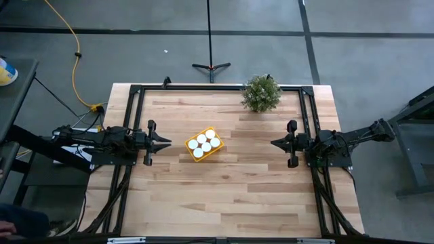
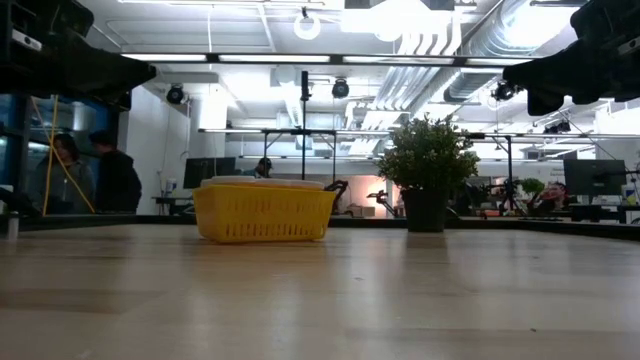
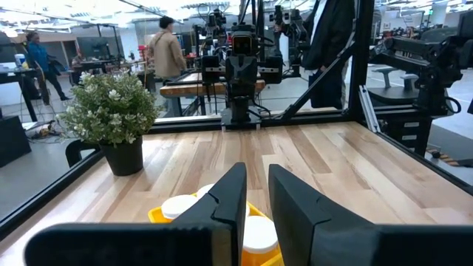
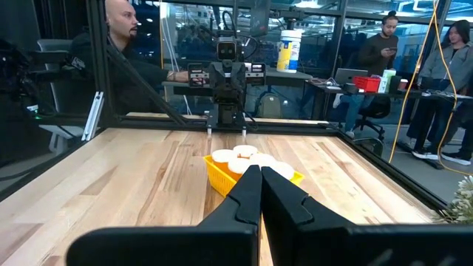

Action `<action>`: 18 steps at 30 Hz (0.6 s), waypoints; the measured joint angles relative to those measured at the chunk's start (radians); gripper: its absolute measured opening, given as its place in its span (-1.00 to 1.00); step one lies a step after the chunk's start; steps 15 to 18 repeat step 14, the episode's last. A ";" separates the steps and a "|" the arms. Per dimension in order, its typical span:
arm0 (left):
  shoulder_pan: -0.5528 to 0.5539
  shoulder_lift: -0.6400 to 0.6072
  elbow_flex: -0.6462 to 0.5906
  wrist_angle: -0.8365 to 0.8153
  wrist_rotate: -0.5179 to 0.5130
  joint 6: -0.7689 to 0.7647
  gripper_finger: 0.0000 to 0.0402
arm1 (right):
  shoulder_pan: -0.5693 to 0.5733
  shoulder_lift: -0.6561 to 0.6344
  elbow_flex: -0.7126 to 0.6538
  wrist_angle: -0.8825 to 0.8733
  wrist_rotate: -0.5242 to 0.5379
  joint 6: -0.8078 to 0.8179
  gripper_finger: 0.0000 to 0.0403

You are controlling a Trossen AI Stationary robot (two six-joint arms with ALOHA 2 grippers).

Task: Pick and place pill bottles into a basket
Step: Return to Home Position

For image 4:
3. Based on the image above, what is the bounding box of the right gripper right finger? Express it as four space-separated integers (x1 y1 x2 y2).
262 166 473 266

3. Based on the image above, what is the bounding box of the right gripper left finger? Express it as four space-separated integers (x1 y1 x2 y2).
66 165 262 266

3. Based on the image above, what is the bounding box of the yellow plastic basket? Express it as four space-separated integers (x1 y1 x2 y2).
203 154 306 199

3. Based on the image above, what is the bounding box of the red plastic basket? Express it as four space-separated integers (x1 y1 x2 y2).
352 75 382 94

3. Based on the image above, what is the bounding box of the grey backpack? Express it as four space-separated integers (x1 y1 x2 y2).
256 92 285 120

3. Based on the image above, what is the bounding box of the disinfecting wipes canister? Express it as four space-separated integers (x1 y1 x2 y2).
276 29 303 74

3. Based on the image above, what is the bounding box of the person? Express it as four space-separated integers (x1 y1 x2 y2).
406 18 473 166
68 0 195 116
334 10 401 138

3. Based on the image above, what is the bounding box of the grey laptop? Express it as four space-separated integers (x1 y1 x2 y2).
333 67 370 86

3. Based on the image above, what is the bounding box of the black office chair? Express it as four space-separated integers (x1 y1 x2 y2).
346 95 392 142

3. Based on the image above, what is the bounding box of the green white container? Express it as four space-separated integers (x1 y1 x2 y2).
378 69 397 94

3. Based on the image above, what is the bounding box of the green potted plant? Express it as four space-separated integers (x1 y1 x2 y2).
432 175 473 225

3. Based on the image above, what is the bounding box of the black office desk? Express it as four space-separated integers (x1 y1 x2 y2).
305 79 473 112

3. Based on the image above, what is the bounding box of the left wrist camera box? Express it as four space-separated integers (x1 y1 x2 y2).
216 35 238 62

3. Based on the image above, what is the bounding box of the left wrist camera black cable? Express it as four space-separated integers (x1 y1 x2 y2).
220 10 239 38

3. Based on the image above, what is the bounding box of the black aluminium rig frame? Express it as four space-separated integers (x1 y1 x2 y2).
0 0 450 212

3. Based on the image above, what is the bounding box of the silver aluminium bracket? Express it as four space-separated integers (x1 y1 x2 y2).
81 91 105 142

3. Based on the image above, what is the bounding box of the yellow extension cable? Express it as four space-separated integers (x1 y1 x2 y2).
387 0 473 177

